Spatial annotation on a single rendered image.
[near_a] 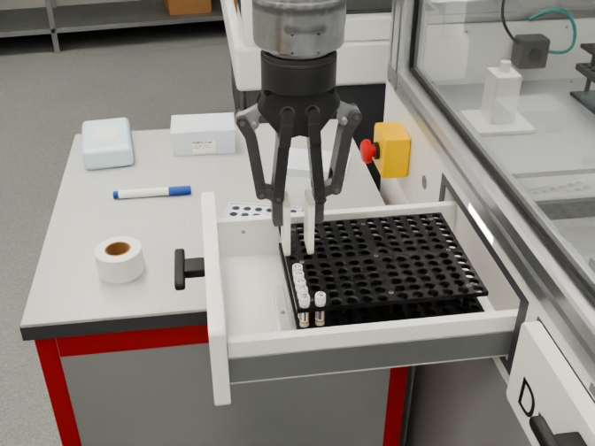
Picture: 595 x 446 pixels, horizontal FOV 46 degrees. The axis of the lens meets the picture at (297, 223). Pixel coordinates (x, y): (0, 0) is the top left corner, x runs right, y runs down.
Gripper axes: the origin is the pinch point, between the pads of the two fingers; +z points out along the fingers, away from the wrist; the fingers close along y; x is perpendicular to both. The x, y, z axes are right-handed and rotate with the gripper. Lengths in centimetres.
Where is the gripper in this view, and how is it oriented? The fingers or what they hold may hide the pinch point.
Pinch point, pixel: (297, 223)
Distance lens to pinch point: 79.3
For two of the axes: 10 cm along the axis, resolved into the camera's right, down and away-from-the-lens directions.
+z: -0.1, 8.5, 5.3
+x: -1.4, -5.3, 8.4
